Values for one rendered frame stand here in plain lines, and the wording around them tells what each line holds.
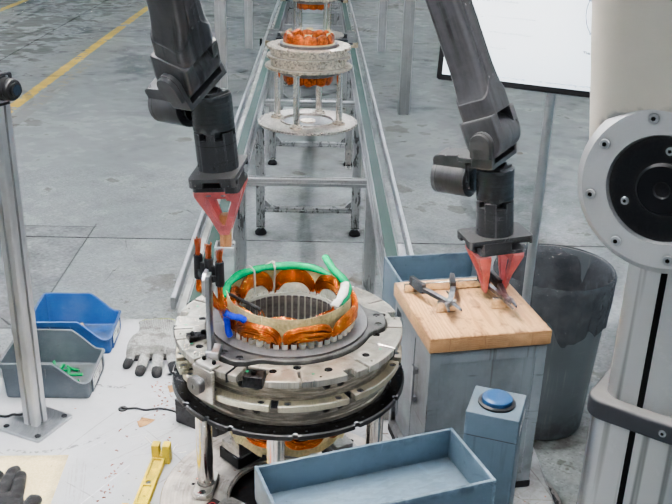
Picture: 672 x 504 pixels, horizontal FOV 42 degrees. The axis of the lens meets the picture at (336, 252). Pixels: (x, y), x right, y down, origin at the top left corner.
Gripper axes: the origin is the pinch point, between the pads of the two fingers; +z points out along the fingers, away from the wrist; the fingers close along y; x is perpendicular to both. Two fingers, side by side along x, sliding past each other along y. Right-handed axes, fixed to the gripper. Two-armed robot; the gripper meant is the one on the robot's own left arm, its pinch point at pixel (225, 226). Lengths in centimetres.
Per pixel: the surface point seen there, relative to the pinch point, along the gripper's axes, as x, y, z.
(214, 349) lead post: 1.1, 17.7, 9.8
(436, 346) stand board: 29.9, 3.3, 18.0
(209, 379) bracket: 1.0, 21.4, 11.9
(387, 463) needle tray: 23.7, 29.7, 18.4
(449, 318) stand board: 32.0, -3.6, 17.2
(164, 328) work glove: -27, -44, 42
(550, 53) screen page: 57, -90, -3
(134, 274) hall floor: -103, -236, 123
